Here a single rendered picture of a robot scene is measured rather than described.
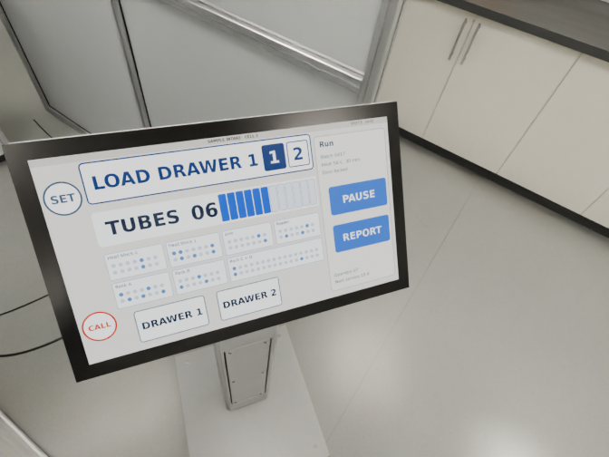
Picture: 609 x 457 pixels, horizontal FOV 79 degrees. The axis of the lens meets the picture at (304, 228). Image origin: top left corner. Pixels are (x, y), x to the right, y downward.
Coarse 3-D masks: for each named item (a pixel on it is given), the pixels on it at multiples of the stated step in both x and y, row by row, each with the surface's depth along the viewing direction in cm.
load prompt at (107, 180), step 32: (96, 160) 45; (128, 160) 46; (160, 160) 47; (192, 160) 48; (224, 160) 50; (256, 160) 51; (288, 160) 53; (96, 192) 45; (128, 192) 46; (160, 192) 48
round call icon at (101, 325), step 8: (96, 312) 48; (104, 312) 48; (112, 312) 48; (80, 320) 47; (88, 320) 48; (96, 320) 48; (104, 320) 48; (112, 320) 49; (80, 328) 47; (88, 328) 48; (96, 328) 48; (104, 328) 48; (112, 328) 49; (88, 336) 48; (96, 336) 48; (104, 336) 49; (112, 336) 49; (120, 336) 49; (88, 344) 48
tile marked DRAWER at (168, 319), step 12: (180, 300) 51; (192, 300) 52; (204, 300) 52; (132, 312) 49; (144, 312) 50; (156, 312) 50; (168, 312) 51; (180, 312) 51; (192, 312) 52; (204, 312) 52; (144, 324) 50; (156, 324) 51; (168, 324) 51; (180, 324) 52; (192, 324) 52; (204, 324) 53; (144, 336) 50; (156, 336) 51
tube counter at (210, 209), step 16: (224, 192) 50; (240, 192) 51; (256, 192) 52; (272, 192) 53; (288, 192) 53; (304, 192) 54; (192, 208) 49; (208, 208) 50; (224, 208) 51; (240, 208) 51; (256, 208) 52; (272, 208) 53; (288, 208) 54; (192, 224) 50; (208, 224) 50
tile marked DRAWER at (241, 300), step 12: (228, 288) 53; (240, 288) 54; (252, 288) 54; (264, 288) 55; (276, 288) 56; (228, 300) 53; (240, 300) 54; (252, 300) 55; (264, 300) 55; (276, 300) 56; (228, 312) 54; (240, 312) 54; (252, 312) 55
